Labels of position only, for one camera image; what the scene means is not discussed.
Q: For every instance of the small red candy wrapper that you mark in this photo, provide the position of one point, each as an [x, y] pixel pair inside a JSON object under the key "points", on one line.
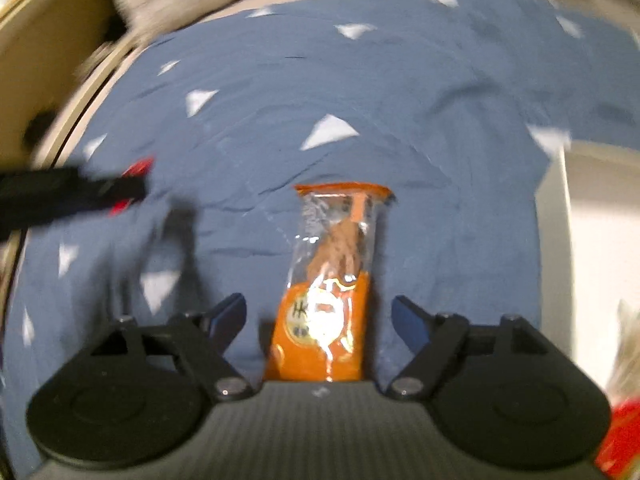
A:
{"points": [[130, 187]]}

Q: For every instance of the wooden bedside shelf left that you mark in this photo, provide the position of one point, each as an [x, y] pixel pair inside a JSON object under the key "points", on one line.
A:
{"points": [[57, 56]]}

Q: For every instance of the white shallow cardboard box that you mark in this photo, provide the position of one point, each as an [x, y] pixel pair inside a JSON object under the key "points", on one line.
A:
{"points": [[588, 224]]}

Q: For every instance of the orange cookie pack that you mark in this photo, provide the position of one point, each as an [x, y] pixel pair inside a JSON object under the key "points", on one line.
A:
{"points": [[320, 329]]}

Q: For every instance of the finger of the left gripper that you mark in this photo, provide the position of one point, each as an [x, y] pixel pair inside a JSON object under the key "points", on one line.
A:
{"points": [[37, 197]]}

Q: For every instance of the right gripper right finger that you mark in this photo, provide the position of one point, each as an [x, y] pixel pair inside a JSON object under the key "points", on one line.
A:
{"points": [[435, 341]]}

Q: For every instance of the red cookie snack pack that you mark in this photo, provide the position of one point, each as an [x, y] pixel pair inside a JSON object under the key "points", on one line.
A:
{"points": [[619, 454]]}

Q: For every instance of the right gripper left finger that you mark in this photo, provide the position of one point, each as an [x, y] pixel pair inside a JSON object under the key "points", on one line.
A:
{"points": [[200, 340]]}

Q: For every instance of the blue quilted triangle mat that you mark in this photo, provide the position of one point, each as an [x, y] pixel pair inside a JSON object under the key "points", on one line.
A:
{"points": [[443, 101]]}

